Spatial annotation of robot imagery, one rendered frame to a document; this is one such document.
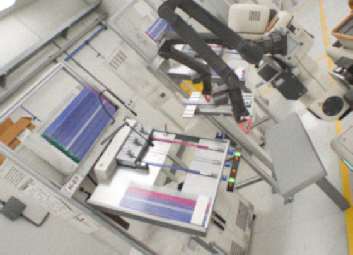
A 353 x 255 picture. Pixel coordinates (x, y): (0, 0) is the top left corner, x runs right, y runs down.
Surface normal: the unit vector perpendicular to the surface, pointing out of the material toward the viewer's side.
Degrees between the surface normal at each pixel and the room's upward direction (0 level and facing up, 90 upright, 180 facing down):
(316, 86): 90
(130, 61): 90
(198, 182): 45
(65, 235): 89
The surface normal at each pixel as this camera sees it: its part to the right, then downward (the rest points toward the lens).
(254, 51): 0.00, 0.39
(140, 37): -0.30, 0.64
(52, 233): 0.63, -0.43
